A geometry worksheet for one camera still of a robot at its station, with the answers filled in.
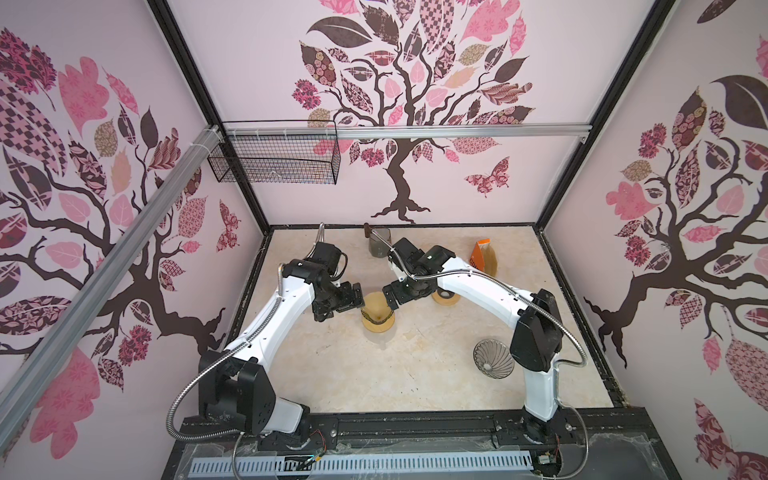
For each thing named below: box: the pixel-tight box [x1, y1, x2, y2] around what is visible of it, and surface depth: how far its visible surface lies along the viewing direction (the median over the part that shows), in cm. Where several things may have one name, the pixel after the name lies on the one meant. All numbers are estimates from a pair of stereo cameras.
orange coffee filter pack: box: [469, 238, 498, 277], surface depth 103 cm
